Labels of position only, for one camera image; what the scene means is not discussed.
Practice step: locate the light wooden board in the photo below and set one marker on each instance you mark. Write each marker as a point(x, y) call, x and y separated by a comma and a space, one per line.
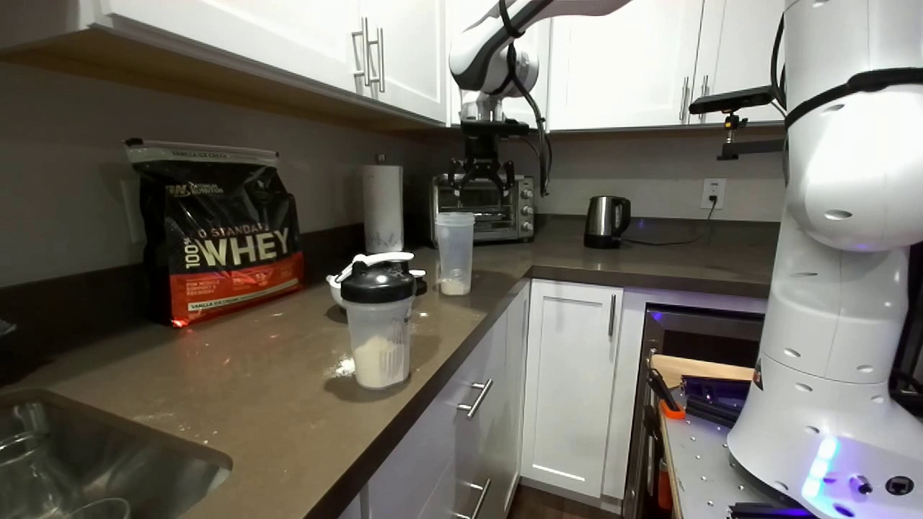
point(676, 367)

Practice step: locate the silver toaster oven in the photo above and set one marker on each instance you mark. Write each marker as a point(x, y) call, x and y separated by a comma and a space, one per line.
point(502, 209)

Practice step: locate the black whey protein bag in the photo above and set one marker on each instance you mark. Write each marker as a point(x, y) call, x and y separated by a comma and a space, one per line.
point(219, 228)

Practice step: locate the clear shaker bottle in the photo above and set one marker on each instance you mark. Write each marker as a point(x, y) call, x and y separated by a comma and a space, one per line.
point(454, 237)

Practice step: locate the white paper towel roll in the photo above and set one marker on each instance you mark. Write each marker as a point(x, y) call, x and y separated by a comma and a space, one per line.
point(385, 209)

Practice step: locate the black camera on stand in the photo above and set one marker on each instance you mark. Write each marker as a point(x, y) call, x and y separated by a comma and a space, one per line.
point(731, 104)

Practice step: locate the shaker bottle with black lid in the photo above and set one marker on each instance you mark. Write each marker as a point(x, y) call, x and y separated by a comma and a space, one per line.
point(379, 341)

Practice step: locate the stainless electric kettle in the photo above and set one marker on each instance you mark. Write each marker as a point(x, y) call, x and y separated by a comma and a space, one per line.
point(607, 221)

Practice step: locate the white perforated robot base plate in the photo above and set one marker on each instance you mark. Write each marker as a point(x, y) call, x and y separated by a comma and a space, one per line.
point(711, 486)

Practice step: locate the white wall outlet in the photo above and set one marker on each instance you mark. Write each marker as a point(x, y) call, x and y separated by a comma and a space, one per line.
point(712, 192)

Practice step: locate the white upper cabinets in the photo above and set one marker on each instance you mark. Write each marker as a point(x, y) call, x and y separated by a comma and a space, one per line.
point(634, 67)

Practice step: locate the stainless steel sink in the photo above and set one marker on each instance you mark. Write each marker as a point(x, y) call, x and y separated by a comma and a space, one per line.
point(63, 459)

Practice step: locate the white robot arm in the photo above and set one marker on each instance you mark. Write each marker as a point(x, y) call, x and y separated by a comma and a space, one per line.
point(821, 423)

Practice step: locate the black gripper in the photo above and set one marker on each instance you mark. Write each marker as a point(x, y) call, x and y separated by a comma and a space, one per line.
point(480, 162)

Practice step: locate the orange handled bar clamp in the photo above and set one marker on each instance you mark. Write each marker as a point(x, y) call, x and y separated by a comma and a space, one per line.
point(663, 397)

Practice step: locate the grey lower cabinet fronts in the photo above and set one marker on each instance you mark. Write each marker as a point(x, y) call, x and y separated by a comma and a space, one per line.
point(542, 400)

